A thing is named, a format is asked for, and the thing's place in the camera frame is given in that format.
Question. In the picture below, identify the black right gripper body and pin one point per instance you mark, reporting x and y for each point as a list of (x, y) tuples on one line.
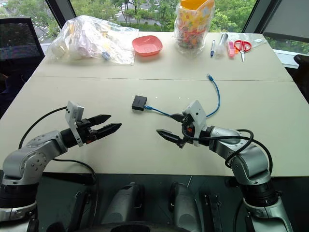
[(188, 129)]

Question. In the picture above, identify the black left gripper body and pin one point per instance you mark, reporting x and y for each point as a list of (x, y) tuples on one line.
[(85, 133)]

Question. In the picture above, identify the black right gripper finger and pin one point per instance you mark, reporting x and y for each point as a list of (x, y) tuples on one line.
[(177, 117), (169, 136)]

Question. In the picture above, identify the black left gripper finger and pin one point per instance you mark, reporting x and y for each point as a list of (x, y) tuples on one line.
[(101, 119), (108, 129)]

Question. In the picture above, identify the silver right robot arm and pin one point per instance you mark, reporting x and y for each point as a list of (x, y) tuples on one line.
[(251, 159)]

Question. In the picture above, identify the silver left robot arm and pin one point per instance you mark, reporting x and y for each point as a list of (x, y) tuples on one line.
[(24, 159)]

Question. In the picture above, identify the small black adapter box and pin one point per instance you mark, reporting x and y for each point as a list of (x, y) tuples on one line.
[(139, 102)]

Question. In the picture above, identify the grey rounded robot leg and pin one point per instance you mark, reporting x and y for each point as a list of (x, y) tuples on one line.
[(123, 205), (184, 207)]

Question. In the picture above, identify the pink plastic bowl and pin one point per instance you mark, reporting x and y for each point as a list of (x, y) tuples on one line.
[(147, 46)]

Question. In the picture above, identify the blue and white pen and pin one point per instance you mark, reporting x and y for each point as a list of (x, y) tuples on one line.
[(213, 48)]

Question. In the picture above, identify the clear bag of white items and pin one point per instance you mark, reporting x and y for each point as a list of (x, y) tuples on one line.
[(91, 41)]

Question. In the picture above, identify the pink highlighter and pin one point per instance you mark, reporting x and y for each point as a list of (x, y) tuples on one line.
[(231, 49)]

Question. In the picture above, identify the small clear plastic bag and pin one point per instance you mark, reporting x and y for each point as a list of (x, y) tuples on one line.
[(257, 38)]

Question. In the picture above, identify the black mesh office chair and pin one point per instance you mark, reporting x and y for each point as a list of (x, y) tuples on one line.
[(17, 38)]

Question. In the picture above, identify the dark brown rounded object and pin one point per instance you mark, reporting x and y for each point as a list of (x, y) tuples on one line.
[(301, 72)]

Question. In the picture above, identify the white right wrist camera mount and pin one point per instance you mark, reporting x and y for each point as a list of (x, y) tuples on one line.
[(199, 113)]

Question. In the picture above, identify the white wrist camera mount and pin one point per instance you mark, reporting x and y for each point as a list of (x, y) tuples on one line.
[(72, 113), (199, 113)]

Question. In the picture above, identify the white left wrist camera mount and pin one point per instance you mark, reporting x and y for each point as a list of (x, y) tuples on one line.
[(72, 113)]

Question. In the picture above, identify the dark window frame post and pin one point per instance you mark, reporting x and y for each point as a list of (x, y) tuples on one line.
[(61, 9), (260, 14)]

